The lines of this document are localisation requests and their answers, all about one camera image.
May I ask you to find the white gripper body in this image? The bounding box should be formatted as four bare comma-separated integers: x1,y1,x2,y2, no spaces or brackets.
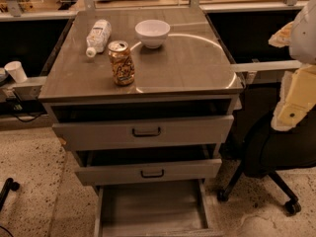
289,0,316,65

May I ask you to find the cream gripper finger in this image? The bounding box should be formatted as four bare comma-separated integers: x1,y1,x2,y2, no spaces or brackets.
268,22,293,47
271,64,316,131

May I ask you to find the orange soda can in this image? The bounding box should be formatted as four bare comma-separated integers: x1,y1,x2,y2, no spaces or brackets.
108,40,135,86

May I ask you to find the top grey drawer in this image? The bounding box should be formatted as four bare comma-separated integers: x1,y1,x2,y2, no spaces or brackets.
52,116,233,151

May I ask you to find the grey drawer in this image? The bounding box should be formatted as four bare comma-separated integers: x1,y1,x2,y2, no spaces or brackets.
75,159,222,186
94,180,223,237
52,116,233,151

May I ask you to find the middle grey drawer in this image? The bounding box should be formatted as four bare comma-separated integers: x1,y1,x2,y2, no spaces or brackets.
75,159,222,186

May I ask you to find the grey metal drawer cabinet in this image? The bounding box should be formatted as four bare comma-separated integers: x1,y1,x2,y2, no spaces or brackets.
38,8,245,196

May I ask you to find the bottom grey drawer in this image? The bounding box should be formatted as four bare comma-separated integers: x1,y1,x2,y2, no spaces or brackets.
94,180,223,237

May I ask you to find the black office chair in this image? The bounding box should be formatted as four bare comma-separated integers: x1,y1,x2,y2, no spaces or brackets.
217,110,316,215

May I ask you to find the white ceramic bowl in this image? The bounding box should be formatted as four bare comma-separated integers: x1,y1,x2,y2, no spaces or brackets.
135,20,171,48

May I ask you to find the clear plastic water bottle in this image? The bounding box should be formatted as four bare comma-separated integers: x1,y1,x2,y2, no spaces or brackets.
86,20,112,57

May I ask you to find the white paper cup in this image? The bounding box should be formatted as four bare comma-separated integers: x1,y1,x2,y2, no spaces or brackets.
5,61,28,83

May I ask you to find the black chair caster leg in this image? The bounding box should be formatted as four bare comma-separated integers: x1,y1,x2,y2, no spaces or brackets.
0,178,20,211

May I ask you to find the black power strip with cable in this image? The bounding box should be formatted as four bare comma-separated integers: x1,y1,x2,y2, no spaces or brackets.
0,88,46,122

